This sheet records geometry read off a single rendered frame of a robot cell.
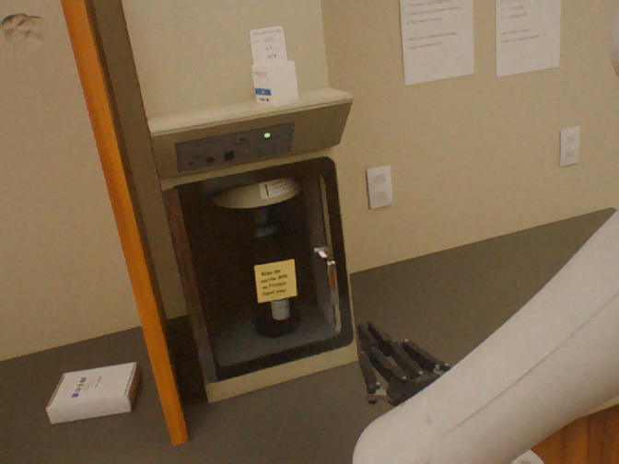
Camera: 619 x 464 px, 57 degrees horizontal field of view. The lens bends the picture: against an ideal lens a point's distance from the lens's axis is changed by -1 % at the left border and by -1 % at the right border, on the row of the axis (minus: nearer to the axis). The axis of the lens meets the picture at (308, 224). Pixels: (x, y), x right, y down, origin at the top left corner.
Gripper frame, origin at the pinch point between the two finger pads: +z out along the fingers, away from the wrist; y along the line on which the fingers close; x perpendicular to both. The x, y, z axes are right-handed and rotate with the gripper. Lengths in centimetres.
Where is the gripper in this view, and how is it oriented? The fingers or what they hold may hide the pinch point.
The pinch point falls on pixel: (373, 339)
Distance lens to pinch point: 95.1
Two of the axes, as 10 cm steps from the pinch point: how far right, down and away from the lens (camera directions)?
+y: -9.5, 2.0, -2.5
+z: -3.0, -2.9, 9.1
